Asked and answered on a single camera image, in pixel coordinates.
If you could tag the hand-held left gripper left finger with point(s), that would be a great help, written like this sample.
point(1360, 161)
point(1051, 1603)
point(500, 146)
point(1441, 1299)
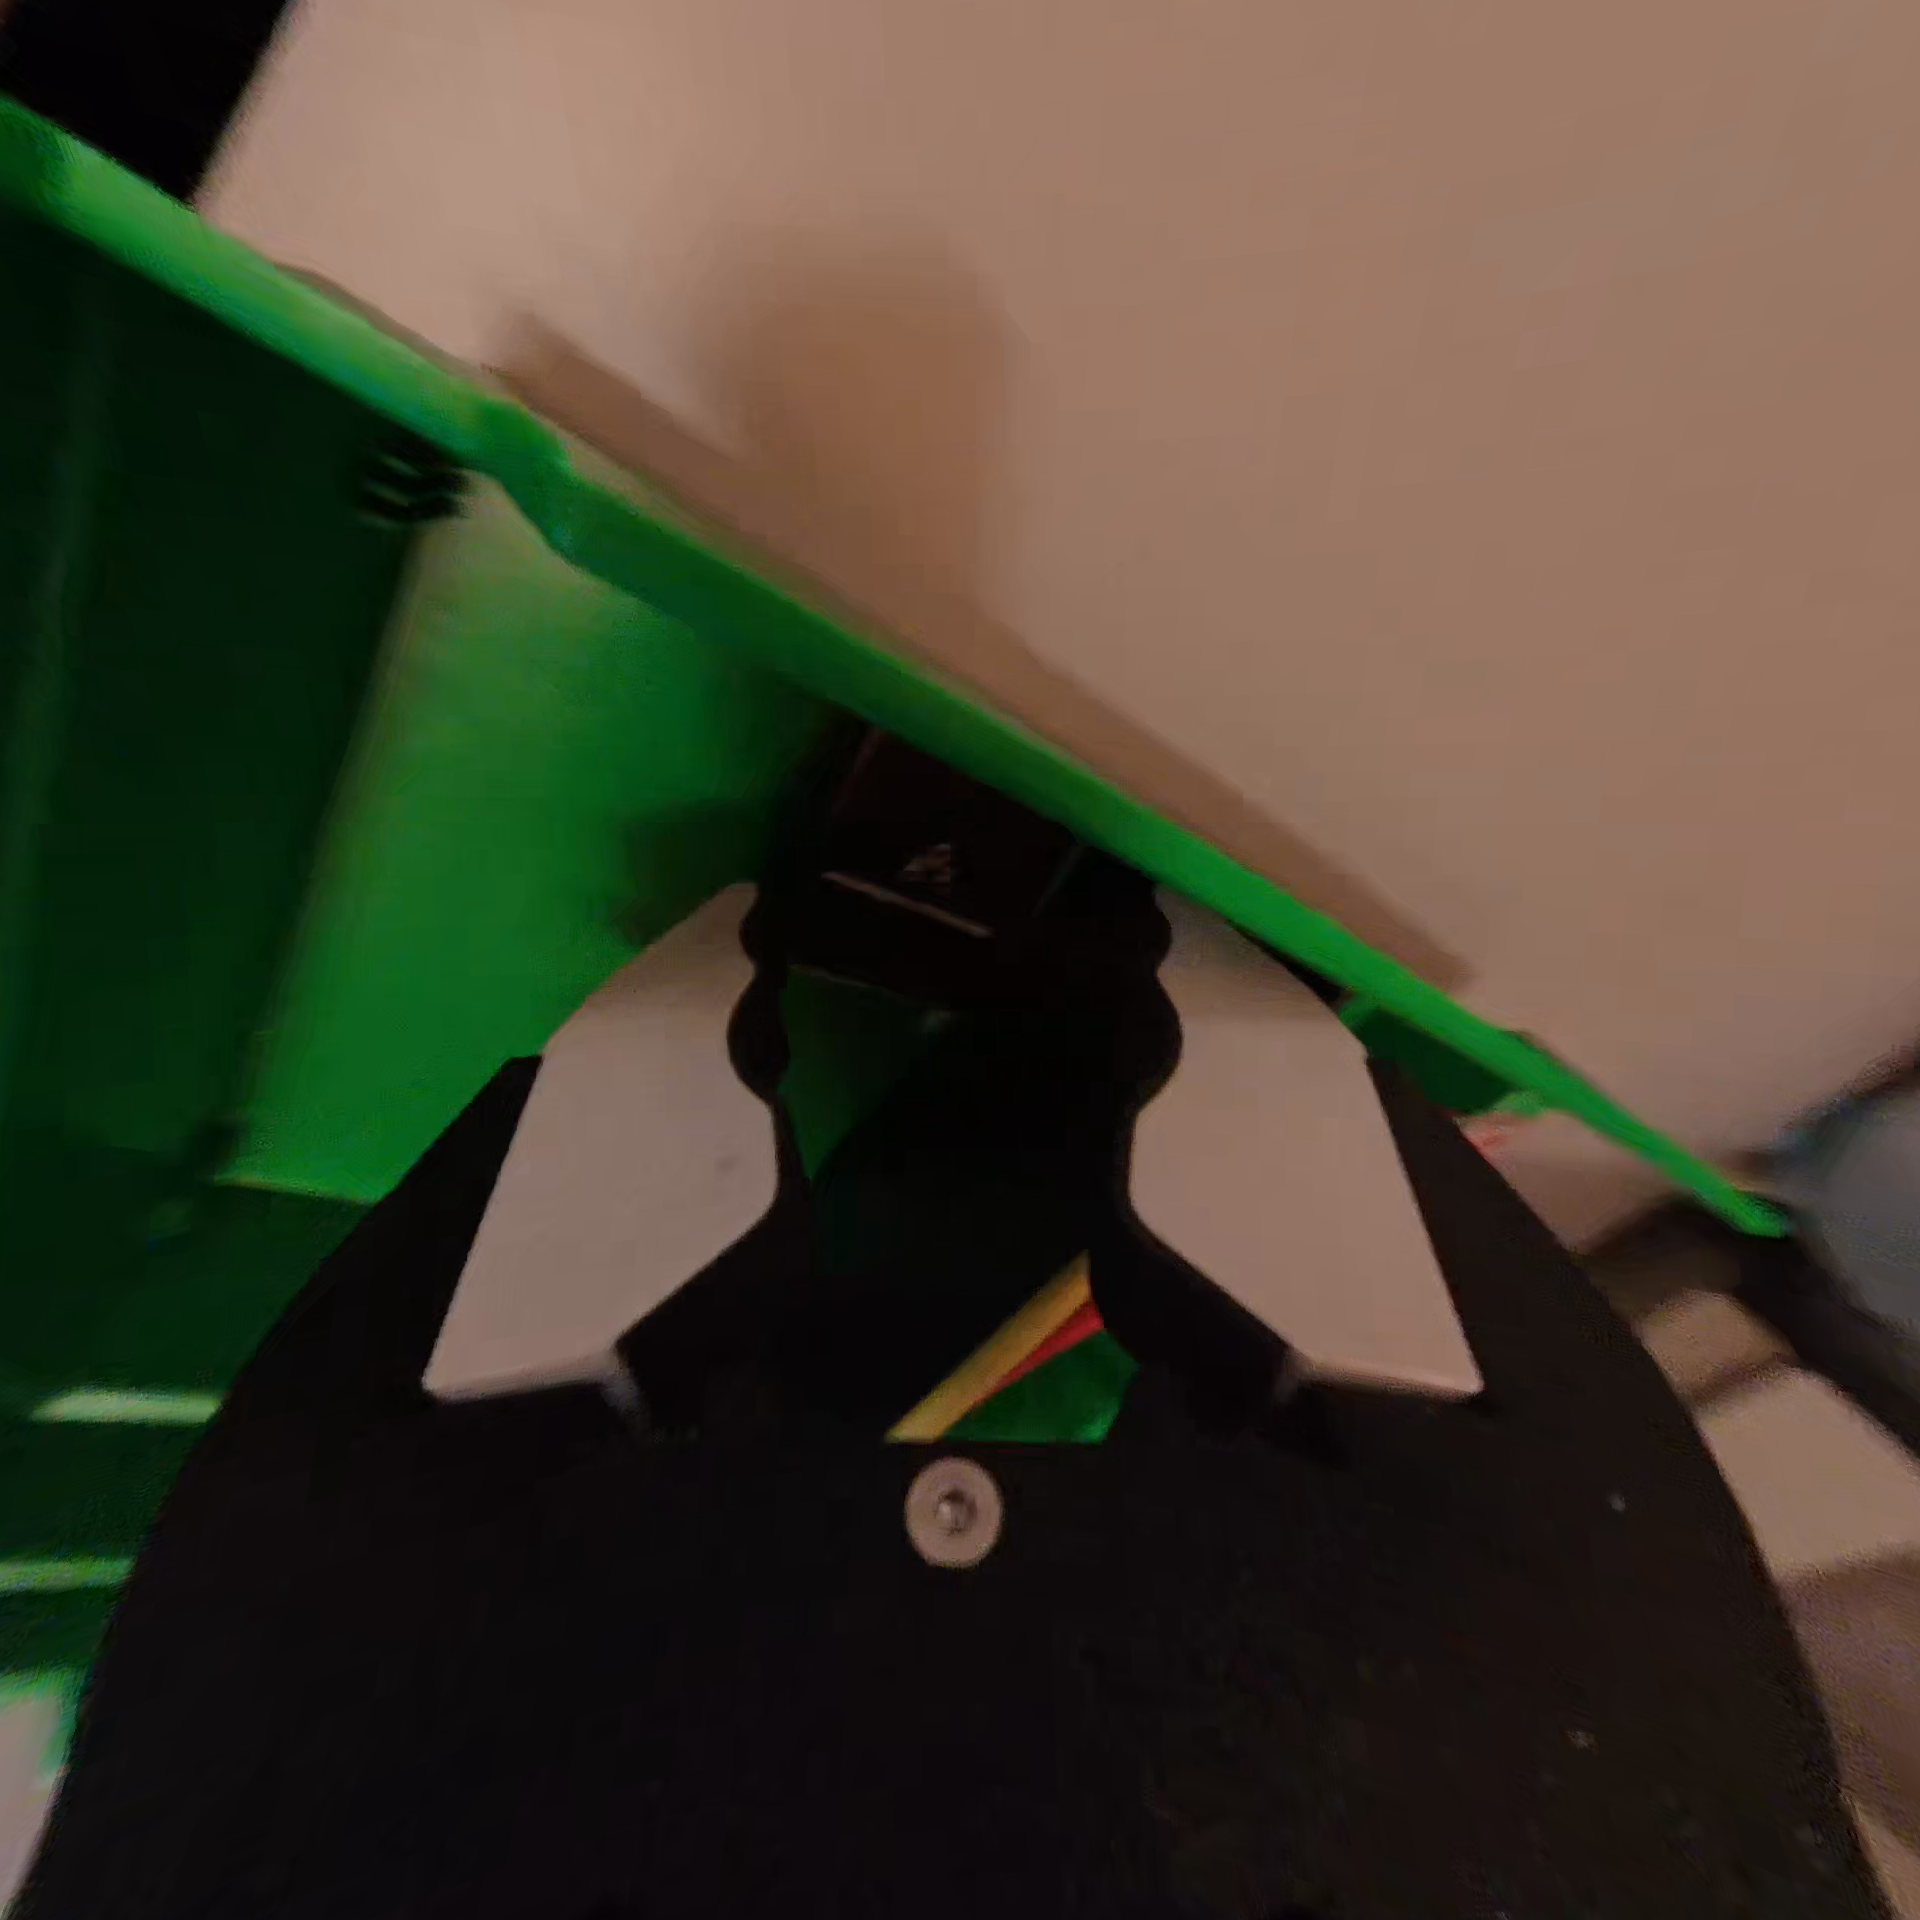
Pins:
point(616, 1201)

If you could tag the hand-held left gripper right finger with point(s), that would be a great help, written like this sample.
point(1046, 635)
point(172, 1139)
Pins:
point(1305, 1201)

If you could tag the black ethernet splitter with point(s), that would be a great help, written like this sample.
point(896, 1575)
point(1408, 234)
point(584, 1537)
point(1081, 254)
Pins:
point(931, 873)

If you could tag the green plastic bin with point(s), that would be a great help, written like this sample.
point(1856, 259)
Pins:
point(451, 842)

